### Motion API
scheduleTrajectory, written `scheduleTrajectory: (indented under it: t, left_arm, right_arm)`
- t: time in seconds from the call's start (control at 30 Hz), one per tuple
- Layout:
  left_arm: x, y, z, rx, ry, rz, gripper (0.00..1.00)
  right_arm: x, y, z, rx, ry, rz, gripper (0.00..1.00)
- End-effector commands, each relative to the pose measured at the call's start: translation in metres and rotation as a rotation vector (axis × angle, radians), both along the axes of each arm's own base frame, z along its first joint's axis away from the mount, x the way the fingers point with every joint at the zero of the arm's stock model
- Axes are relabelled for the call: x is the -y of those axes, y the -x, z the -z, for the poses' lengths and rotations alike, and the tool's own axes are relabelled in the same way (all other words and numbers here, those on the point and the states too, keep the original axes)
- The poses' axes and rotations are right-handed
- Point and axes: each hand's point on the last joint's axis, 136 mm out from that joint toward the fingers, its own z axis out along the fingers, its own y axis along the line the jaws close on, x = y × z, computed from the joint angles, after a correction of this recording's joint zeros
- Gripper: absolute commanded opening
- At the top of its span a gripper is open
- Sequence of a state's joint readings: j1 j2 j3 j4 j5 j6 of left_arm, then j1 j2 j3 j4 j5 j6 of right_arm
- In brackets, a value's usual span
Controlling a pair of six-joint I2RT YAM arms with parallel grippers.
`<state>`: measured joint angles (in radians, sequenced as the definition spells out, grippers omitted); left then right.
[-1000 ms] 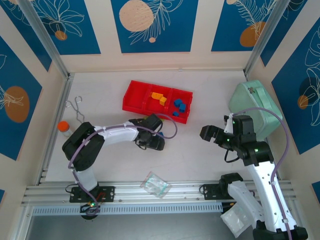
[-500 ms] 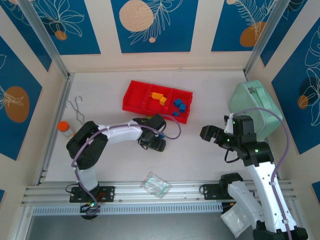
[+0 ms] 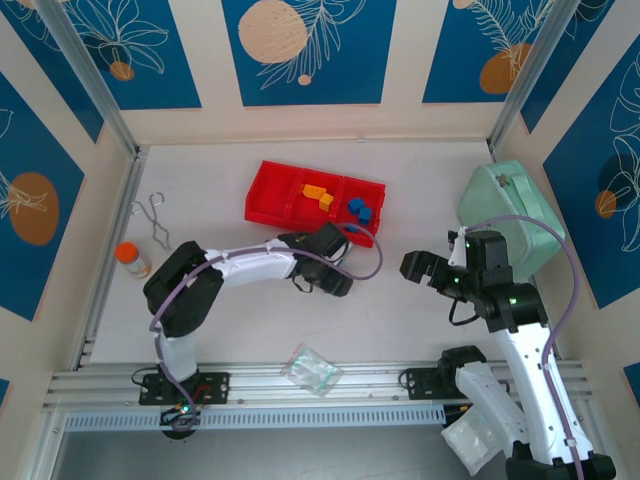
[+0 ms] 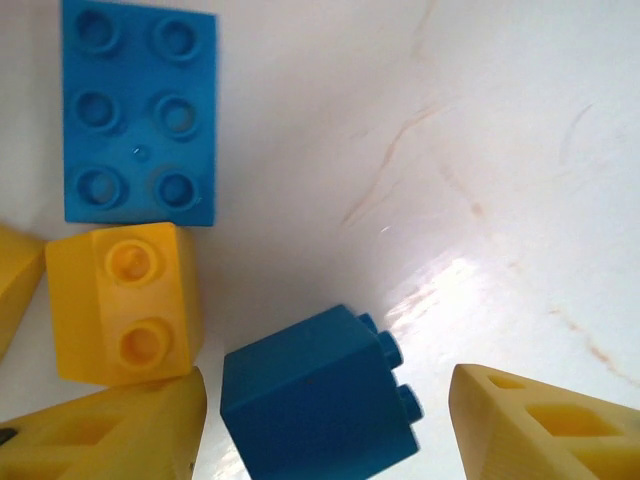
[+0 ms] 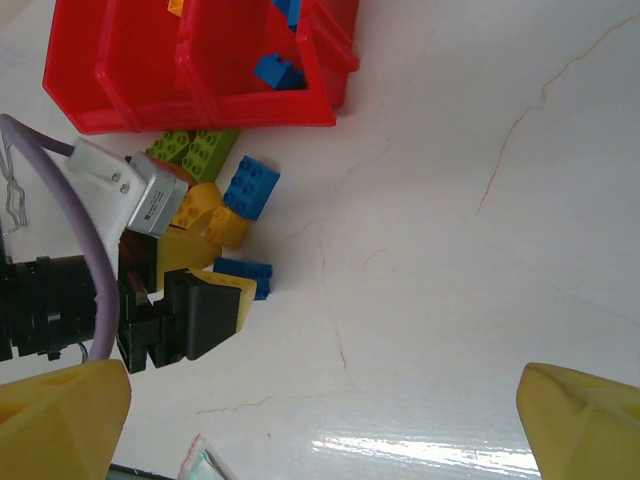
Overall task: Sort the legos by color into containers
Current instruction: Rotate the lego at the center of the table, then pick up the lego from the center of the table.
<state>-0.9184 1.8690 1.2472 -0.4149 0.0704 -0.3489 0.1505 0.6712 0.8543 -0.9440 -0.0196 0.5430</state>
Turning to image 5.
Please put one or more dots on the red plastic bin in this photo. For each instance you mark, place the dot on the red plastic bin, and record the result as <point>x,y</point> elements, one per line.
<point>225,55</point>
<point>75,60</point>
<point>145,60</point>

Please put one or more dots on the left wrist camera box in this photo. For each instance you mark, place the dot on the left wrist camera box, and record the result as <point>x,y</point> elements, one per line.
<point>150,195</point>

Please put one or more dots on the clear plastic bag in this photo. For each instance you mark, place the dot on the clear plastic bag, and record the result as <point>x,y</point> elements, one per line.
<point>205,462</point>

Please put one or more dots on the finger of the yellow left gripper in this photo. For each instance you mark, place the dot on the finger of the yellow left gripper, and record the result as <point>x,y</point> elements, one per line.
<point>210,315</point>
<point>190,252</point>

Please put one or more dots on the green lego brick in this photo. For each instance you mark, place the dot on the green lego brick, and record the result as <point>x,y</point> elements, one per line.
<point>167,147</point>
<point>207,155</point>

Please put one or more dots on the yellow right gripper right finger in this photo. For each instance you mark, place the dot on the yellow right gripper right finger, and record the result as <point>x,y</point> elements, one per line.
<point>585,435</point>

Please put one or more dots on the blue lego brick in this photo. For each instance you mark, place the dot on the blue lego brick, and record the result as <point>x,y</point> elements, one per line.
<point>272,70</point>
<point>287,12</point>
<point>250,187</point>
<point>250,272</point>

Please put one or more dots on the yellow lego brick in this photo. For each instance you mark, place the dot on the yellow lego brick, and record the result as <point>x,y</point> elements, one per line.
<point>176,6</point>
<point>195,205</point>
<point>227,227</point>

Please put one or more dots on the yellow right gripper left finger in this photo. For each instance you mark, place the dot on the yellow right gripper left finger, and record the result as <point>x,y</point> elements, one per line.
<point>55,430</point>

